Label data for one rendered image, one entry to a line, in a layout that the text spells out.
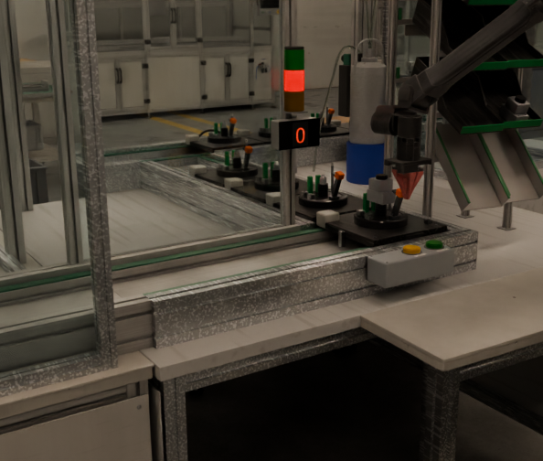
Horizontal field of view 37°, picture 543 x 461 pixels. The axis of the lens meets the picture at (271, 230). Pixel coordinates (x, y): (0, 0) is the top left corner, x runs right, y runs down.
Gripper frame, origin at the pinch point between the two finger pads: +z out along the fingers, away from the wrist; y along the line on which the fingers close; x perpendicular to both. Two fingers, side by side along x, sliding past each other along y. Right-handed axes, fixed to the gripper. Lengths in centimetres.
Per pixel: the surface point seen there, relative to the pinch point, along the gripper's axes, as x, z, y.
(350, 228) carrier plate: -10.0, 9.1, 9.2
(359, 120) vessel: -87, -5, -55
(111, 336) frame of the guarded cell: 10, 14, 82
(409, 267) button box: 14.7, 12.3, 11.9
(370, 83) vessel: -84, -18, -57
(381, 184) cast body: -8.1, -1.6, 1.2
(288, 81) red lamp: -21.1, -27.1, 20.9
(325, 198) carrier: -32.0, 6.9, 0.7
